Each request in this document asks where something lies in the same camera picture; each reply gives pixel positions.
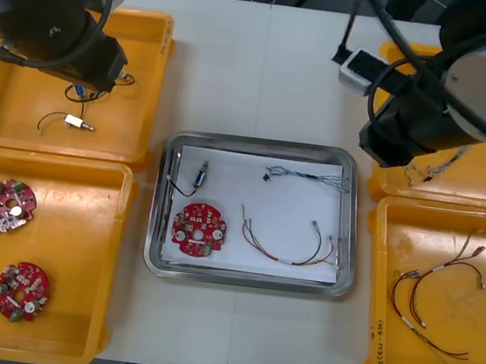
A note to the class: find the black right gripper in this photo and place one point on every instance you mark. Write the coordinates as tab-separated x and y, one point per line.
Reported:
384	136

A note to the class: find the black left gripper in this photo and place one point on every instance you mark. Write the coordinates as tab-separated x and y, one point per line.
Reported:
104	65

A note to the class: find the pale metal solenoid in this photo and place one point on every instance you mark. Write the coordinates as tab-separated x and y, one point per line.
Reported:
75	121

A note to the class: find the blue label metal solenoid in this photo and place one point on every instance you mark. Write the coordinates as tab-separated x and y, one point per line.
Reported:
78	90
200	176

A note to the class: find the silver-grey left robot arm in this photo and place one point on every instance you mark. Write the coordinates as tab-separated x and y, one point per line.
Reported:
34	13

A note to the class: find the yellow-orange plastic bin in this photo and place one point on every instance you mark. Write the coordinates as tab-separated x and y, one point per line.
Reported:
71	303
474	314
466	185
135	126

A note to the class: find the steel tray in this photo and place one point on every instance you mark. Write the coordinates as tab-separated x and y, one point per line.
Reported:
349	229

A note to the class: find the white sheet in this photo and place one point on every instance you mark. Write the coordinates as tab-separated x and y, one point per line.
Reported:
283	213

